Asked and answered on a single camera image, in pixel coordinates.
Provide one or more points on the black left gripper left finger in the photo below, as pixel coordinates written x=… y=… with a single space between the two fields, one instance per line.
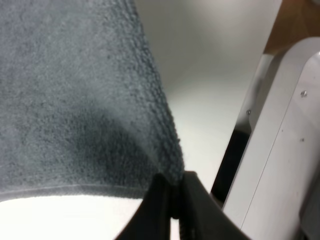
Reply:
x=152 y=220

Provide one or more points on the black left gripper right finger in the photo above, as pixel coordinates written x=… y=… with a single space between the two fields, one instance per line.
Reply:
x=200 y=216

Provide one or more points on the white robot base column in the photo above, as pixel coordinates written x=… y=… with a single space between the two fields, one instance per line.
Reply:
x=281 y=113

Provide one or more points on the grey towel with orange pattern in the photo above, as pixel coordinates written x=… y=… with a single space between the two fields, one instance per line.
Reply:
x=82 y=107

